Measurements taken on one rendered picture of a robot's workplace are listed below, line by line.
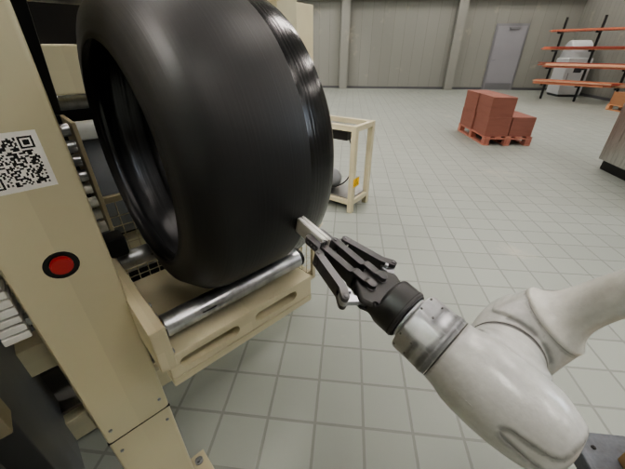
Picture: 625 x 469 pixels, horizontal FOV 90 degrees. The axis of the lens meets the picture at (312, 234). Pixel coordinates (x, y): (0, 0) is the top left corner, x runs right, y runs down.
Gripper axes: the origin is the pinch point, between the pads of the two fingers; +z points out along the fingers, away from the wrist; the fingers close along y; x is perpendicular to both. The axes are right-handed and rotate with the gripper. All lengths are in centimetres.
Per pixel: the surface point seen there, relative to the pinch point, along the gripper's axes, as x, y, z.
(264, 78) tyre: -21.5, 3.3, 11.8
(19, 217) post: -1.9, 34.6, 22.8
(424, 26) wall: 80, -1226, 693
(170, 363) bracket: 22.5, 25.1, 4.7
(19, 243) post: 1.6, 35.9, 21.9
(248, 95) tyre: -20.0, 6.7, 10.4
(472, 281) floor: 108, -161, -14
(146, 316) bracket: 15.8, 25.4, 11.2
